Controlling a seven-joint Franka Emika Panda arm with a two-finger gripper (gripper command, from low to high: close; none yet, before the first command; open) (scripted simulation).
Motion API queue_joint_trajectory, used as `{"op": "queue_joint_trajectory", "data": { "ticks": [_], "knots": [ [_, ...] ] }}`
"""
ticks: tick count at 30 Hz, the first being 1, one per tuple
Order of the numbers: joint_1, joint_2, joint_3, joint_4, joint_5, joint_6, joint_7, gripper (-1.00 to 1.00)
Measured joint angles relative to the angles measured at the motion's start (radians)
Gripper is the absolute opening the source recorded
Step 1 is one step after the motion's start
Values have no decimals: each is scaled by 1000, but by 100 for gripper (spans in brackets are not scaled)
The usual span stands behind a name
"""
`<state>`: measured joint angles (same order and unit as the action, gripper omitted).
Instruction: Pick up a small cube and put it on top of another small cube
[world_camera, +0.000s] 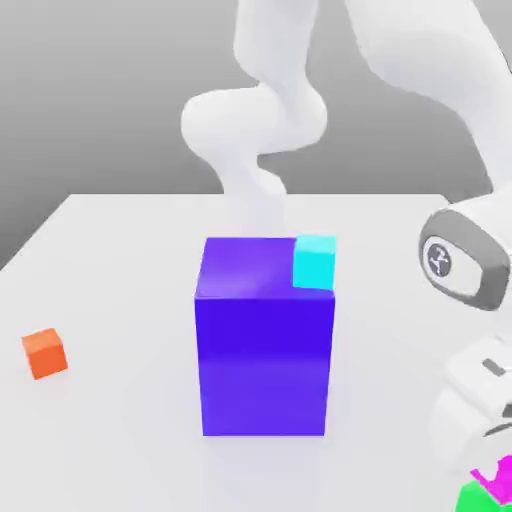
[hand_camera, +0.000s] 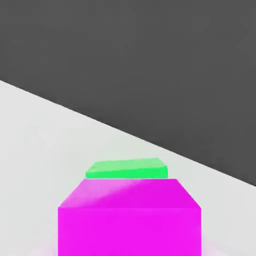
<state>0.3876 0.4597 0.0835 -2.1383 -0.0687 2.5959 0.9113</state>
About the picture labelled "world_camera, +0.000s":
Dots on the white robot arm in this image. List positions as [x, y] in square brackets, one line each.
[256, 120]

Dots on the small green cube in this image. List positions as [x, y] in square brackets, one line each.
[474, 500]

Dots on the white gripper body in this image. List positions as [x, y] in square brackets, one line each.
[460, 432]

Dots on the small magenta cube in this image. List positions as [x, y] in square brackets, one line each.
[503, 482]

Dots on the large purple box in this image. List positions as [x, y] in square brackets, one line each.
[262, 360]

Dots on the small cyan cube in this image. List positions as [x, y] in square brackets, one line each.
[314, 266]

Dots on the small orange cube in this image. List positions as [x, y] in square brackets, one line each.
[46, 356]

